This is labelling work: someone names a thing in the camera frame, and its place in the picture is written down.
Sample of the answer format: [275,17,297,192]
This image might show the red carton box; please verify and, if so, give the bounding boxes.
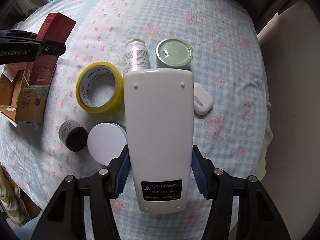
[25,13,76,87]

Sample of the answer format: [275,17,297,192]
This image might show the brown cardboard box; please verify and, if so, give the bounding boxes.
[1,62,49,124]

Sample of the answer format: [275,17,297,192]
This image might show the white lid green jar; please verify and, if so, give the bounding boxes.
[87,122,127,166]

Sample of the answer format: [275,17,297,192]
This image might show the green mattress pad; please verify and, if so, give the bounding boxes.
[254,101,273,180]

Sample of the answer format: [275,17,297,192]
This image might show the small black cap jar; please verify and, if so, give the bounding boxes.
[59,120,88,152]

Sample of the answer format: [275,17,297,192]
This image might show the yellow tape roll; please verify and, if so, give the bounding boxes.
[75,61,124,114]

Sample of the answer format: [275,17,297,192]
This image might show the green round tin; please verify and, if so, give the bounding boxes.
[155,38,194,70]

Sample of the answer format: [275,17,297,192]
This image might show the white earbuds case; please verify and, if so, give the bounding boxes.
[194,83,214,115]

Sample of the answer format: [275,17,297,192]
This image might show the white remote control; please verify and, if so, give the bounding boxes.
[124,68,194,214]

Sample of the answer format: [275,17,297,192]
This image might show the white pill bottle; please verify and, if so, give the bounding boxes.
[123,38,150,75]

